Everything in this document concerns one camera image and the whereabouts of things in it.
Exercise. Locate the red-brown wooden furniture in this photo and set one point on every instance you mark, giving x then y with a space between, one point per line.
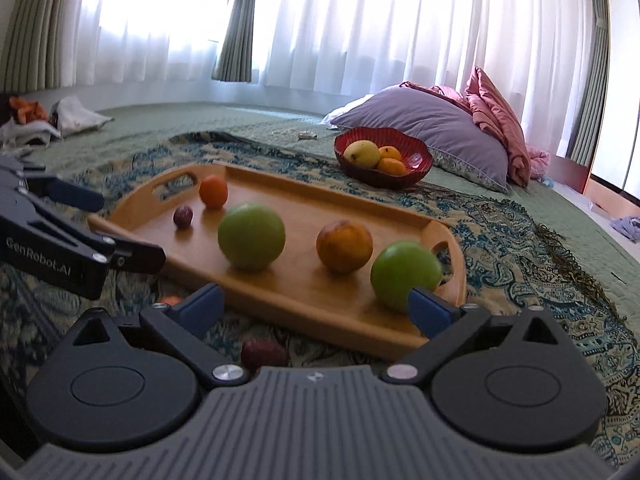
605 190

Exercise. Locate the small tangerine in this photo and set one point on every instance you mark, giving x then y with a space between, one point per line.
213 191
171 301

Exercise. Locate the small orange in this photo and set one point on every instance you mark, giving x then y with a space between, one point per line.
390 152
391 166

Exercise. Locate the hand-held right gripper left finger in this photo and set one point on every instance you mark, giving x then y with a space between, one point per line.
200 306

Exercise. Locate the purple pillow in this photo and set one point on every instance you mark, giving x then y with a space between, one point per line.
425 120

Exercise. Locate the blue patterned blanket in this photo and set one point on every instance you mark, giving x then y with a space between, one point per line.
510 260

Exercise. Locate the large red date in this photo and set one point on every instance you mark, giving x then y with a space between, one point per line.
182 216

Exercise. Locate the small pink cloth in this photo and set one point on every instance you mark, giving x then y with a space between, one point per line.
539 162

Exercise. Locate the blue cloth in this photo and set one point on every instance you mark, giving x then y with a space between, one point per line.
627 228

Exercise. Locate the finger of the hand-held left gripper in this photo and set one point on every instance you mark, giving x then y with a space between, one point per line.
75 196
140 258

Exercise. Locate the small green apple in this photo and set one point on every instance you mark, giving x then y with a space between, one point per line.
402 270

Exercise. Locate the green quilt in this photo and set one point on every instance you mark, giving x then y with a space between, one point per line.
200 117

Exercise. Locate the grey-green curtain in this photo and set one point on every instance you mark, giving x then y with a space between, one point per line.
590 85
235 25
35 25

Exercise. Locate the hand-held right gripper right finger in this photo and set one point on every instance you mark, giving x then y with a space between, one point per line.
430 310

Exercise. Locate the red bowl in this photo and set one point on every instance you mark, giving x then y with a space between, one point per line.
417 162

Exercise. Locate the orange cloth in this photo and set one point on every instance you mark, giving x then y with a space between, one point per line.
27 110

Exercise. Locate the large green apple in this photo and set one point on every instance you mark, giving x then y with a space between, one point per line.
251 236

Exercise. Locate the yellow mango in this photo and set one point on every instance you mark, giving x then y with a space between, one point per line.
361 154

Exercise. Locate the pink blanket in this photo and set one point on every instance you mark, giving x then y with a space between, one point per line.
495 115

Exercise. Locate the white sheer curtain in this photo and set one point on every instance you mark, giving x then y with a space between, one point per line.
375 20

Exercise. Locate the orange-red mango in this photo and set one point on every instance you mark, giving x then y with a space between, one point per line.
344 246

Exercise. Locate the wooden tray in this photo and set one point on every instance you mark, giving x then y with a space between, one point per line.
300 285

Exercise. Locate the white pillow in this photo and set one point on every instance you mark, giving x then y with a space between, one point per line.
345 109

